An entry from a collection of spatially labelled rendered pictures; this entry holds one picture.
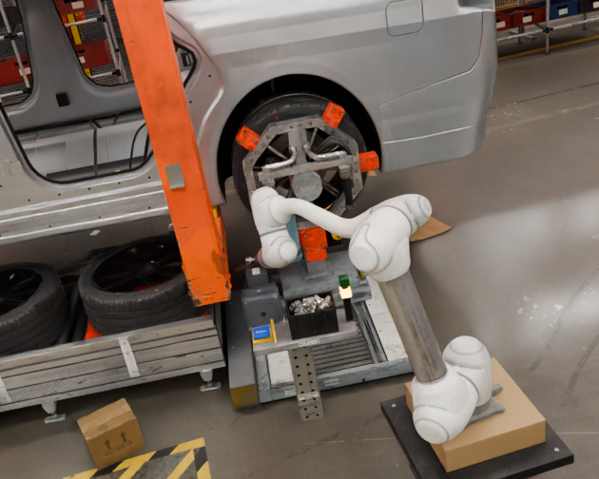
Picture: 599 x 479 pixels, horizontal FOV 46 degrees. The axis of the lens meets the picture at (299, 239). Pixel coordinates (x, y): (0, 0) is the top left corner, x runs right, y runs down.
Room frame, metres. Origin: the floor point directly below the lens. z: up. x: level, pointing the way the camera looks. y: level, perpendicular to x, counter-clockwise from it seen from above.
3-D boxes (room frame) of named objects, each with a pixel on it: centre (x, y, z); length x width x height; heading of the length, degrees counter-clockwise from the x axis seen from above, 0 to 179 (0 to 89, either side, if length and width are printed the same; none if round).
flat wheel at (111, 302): (3.13, 0.79, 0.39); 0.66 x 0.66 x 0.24
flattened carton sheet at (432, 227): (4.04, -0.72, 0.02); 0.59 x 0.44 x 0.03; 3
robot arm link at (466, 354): (1.86, -0.48, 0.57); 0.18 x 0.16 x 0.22; 143
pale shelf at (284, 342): (2.43, 0.05, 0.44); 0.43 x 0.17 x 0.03; 93
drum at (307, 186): (3.03, -0.07, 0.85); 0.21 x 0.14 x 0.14; 3
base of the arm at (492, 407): (1.88, -0.50, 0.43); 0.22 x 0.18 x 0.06; 107
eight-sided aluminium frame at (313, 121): (3.10, -0.07, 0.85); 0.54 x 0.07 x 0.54; 93
